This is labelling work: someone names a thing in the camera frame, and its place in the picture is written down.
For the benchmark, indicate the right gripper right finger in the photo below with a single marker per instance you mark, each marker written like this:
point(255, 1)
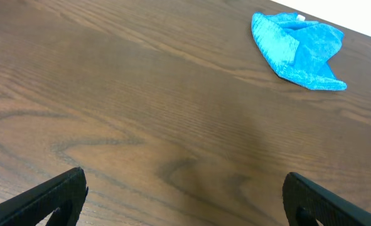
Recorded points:
point(307, 203)

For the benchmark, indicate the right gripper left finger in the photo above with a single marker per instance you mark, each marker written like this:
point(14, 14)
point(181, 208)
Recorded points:
point(61, 197)

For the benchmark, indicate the blue crumpled cloth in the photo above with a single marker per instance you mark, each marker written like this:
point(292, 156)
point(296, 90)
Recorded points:
point(298, 50)

